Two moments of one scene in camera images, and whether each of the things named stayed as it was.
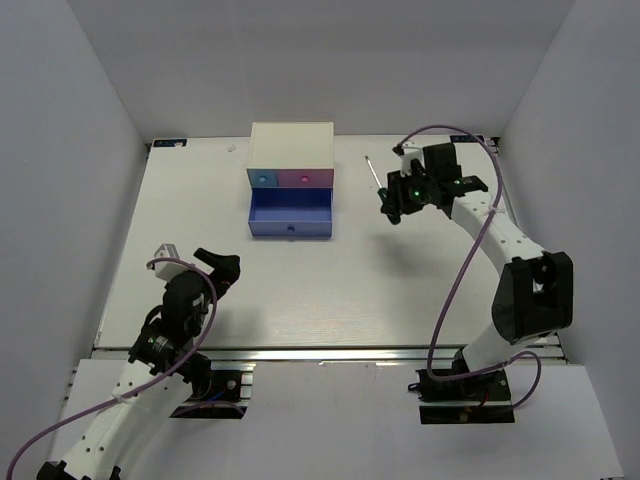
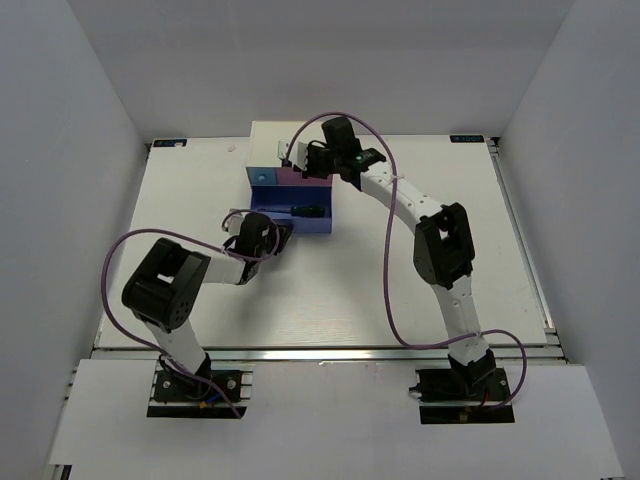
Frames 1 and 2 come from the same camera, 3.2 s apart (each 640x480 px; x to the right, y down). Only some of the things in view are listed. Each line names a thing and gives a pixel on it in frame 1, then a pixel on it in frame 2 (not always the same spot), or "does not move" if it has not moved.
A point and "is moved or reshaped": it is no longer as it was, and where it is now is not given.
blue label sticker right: x=466 y=139 does not move
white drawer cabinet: x=291 y=146 does not move
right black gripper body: x=417 y=190 → x=321 y=162
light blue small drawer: x=262 y=177 does not move
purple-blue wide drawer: x=291 y=212 does not move
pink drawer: x=305 y=177 does not move
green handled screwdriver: x=382 y=192 is moved or reshaped
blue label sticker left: x=169 y=142 does not move
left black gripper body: x=194 y=326 → x=270 y=242
